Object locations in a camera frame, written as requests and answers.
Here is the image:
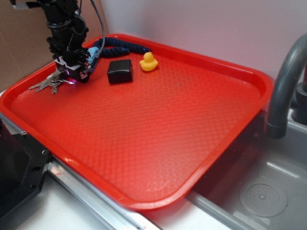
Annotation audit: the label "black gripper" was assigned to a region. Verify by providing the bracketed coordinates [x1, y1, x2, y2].
[53, 48, 91, 83]

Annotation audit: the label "silver keys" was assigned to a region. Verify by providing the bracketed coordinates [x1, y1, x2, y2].
[28, 71, 75, 94]

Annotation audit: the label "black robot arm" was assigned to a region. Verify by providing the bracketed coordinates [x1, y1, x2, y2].
[11, 0, 91, 83]

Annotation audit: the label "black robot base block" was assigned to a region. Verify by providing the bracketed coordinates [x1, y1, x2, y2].
[0, 121, 50, 221]

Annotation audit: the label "blue sponge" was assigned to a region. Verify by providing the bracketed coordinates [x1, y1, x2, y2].
[86, 46, 100, 73]

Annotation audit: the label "black rectangular box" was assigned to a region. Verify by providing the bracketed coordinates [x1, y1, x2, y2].
[107, 59, 132, 84]

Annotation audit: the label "light wooden board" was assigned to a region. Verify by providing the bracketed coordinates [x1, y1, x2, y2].
[77, 0, 109, 44]

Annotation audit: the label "brown cardboard panel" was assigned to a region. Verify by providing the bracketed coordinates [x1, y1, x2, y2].
[0, 0, 53, 92]

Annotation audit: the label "yellow rubber duck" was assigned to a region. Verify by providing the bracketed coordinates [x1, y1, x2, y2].
[139, 52, 158, 71]

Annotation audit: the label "red plastic tray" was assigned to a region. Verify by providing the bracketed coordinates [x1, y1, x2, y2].
[0, 34, 273, 210]

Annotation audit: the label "grey faucet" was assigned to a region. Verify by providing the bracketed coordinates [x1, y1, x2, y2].
[264, 34, 307, 138]

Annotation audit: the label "grey sink basin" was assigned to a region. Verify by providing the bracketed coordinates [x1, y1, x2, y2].
[187, 112, 307, 230]

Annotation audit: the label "sink drain cover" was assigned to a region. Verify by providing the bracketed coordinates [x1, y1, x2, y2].
[239, 181, 288, 218]

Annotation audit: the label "grey braided cable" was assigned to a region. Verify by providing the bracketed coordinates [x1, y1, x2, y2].
[83, 0, 106, 75]

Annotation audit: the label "dark blue rope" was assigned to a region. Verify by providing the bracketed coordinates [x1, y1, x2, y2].
[91, 37, 152, 59]

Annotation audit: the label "dark faucet handle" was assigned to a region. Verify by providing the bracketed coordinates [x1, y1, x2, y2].
[291, 68, 307, 125]

